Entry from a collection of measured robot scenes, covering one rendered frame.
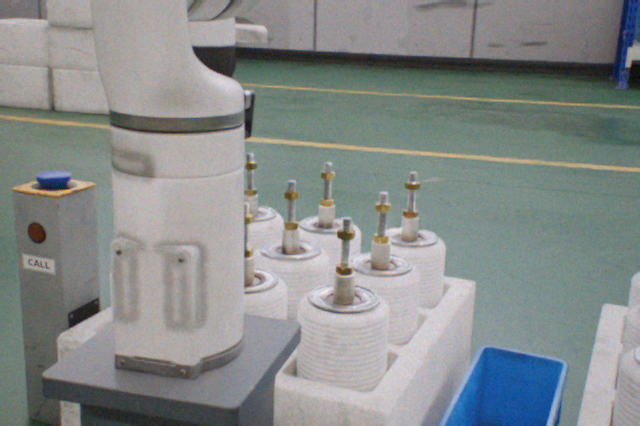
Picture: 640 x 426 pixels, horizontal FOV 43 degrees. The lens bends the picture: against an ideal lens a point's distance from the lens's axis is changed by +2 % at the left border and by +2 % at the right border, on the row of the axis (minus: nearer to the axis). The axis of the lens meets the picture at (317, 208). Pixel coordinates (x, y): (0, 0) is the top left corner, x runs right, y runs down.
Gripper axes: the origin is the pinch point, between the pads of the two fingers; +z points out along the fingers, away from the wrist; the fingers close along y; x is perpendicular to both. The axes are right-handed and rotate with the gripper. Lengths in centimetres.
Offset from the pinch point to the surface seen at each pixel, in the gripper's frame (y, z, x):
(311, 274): 16.3, 11.7, 0.1
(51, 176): -14.6, 2.4, -11.6
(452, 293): 26.8, 17.3, 18.1
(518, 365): 36.1, 25.1, 18.8
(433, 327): 29.5, 17.3, 6.6
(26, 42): -236, 7, 156
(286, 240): 12.0, 8.5, 0.8
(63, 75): -217, 20, 158
